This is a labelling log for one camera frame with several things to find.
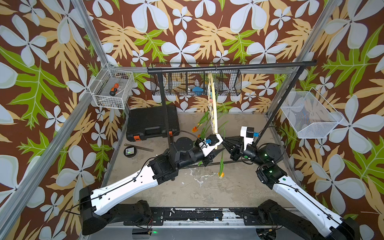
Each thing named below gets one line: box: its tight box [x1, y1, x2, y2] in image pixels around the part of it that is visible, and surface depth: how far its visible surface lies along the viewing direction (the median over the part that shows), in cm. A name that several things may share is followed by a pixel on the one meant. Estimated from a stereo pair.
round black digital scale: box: [123, 146, 137, 158], surface depth 98 cm
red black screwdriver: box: [109, 83, 120, 97], surface depth 82 cm
